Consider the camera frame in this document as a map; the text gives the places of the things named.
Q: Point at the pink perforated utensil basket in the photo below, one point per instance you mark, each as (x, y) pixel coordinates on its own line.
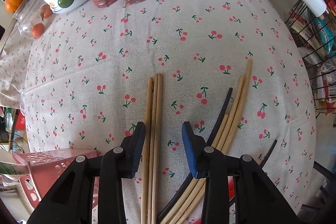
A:
(44, 168)

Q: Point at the clear jar with small oranges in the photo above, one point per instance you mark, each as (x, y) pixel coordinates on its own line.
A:
(33, 18)

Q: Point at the cherry print tablecloth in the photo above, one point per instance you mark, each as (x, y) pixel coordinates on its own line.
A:
(83, 84)

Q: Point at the black wire storage rack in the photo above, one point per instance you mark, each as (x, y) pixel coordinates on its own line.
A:
(315, 38)

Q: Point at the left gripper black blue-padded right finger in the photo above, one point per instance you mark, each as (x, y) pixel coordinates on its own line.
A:
(257, 198)

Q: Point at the light bamboo chopstick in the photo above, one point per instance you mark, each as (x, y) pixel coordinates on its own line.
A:
(240, 108)
(196, 188)

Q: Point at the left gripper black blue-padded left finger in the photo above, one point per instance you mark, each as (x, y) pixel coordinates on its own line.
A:
(70, 199)

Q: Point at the brown wooden chopstick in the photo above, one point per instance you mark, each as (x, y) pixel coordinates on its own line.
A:
(152, 147)
(145, 153)
(157, 131)

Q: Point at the red plastic spoon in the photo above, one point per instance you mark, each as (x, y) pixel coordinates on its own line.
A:
(231, 193)

